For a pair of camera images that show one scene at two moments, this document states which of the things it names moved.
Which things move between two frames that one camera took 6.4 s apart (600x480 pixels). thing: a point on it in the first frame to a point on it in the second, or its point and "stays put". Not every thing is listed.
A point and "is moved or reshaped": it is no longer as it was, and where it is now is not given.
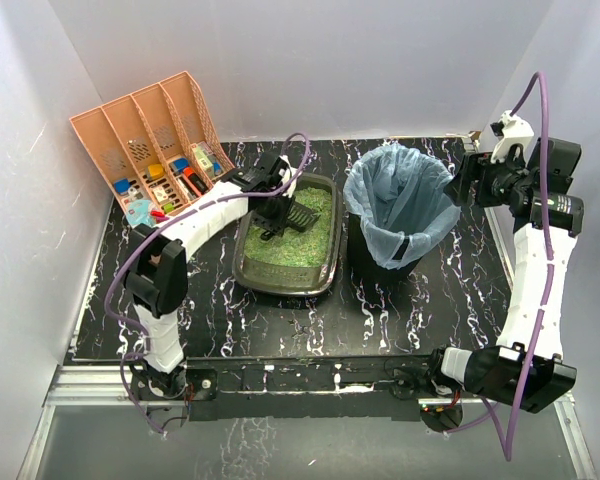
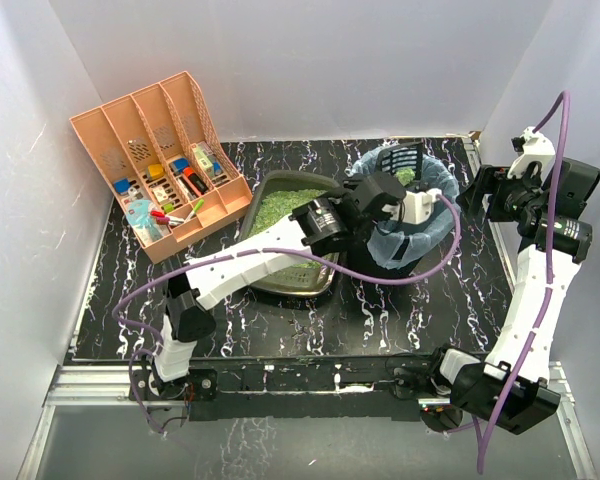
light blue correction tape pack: x=138 y=211 stays put
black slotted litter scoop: x=301 y=217 is moved or reshaped
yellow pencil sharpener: x=156 y=171 stays put
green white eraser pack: x=202 y=158 stays put
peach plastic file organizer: x=156 y=148 stays put
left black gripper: x=272 y=211 to x=387 y=185
